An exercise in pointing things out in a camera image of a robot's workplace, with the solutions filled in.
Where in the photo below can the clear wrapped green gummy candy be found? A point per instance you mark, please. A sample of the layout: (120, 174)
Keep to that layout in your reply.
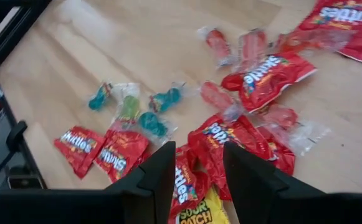
(129, 109)

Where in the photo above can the red Skittles candy bag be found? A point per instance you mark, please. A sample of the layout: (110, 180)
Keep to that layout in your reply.
(283, 155)
(268, 81)
(121, 155)
(183, 183)
(212, 140)
(79, 146)
(339, 28)

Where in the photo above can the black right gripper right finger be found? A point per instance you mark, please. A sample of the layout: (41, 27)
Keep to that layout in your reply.
(252, 186)

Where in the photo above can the clear wrapped red fish candy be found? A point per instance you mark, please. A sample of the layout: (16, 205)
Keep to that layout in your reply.
(252, 49)
(218, 99)
(317, 40)
(218, 45)
(286, 124)

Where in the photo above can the black table clamp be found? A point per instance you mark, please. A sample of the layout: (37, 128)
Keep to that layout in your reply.
(15, 137)

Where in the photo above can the clear wrapped teal gummy candy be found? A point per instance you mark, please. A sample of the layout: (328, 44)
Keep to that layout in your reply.
(165, 99)
(152, 124)
(99, 98)

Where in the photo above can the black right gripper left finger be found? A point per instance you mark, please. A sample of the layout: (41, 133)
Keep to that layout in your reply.
(149, 186)

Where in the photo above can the yellow purple Sour Patch bag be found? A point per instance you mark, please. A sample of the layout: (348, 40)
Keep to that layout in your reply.
(199, 214)

